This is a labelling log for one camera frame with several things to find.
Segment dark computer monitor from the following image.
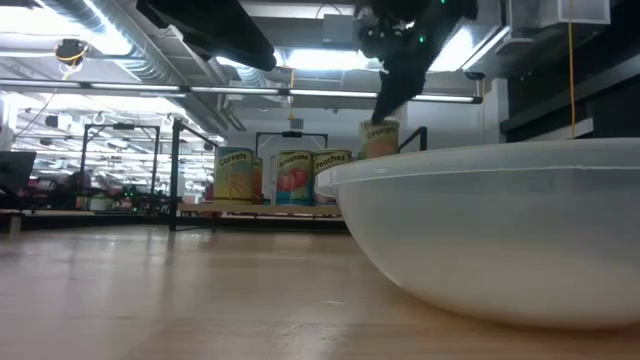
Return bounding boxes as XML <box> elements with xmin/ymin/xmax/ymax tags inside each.
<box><xmin>0</xmin><ymin>149</ymin><xmax>38</xmax><ymax>214</ymax></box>

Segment translucent plastic bowl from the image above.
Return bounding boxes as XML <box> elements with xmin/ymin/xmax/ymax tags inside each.
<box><xmin>314</xmin><ymin>138</ymin><xmax>640</xmax><ymax>332</ymax></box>

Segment oranges food can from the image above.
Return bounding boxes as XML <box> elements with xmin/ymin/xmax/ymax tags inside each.
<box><xmin>358</xmin><ymin>118</ymin><xmax>401</xmax><ymax>160</ymax></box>

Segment carrots food can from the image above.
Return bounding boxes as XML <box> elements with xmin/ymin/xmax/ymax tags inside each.
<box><xmin>213</xmin><ymin>146</ymin><xmax>255</xmax><ymax>205</ymax></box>

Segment wooden shelf black metal legs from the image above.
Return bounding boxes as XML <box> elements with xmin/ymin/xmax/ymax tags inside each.
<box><xmin>167</xmin><ymin>118</ymin><xmax>430</xmax><ymax>233</ymax></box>

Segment long ceiling light strip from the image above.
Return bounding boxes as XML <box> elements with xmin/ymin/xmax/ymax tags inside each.
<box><xmin>0</xmin><ymin>78</ymin><xmax>484</xmax><ymax>105</ymax></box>

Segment black gantry frame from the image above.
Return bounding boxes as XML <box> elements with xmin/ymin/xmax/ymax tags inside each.
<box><xmin>255</xmin><ymin>130</ymin><xmax>330</xmax><ymax>156</ymax></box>
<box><xmin>78</xmin><ymin>122</ymin><xmax>162</xmax><ymax>186</ymax></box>

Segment peaches food can blue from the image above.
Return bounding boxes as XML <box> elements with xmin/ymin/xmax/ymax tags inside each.
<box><xmin>312</xmin><ymin>148</ymin><xmax>354</xmax><ymax>206</ymax></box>

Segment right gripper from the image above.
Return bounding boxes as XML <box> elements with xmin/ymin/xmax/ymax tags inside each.
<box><xmin>357</xmin><ymin>0</ymin><xmax>436</xmax><ymax>125</ymax></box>

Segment tomatoes food can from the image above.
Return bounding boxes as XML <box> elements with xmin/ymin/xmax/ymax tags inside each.
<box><xmin>275</xmin><ymin>149</ymin><xmax>315</xmax><ymax>207</ymax></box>

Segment orange yellow food can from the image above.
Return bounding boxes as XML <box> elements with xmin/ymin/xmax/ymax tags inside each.
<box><xmin>252</xmin><ymin>156</ymin><xmax>265</xmax><ymax>204</ymax></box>

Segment hanging yellow cable reel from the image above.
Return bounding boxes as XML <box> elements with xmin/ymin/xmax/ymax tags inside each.
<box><xmin>53</xmin><ymin>38</ymin><xmax>90</xmax><ymax>67</ymax></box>

